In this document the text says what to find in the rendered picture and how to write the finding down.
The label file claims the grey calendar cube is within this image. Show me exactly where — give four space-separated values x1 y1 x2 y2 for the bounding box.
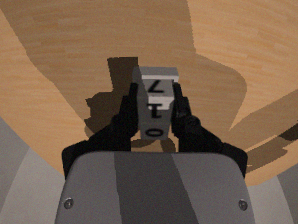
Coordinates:
137 79 175 122
139 121 170 140

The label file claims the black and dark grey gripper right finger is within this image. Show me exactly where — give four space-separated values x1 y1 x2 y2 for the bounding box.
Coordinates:
171 83 248 180

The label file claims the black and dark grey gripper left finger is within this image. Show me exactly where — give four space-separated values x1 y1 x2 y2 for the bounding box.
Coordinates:
61 83 138 180

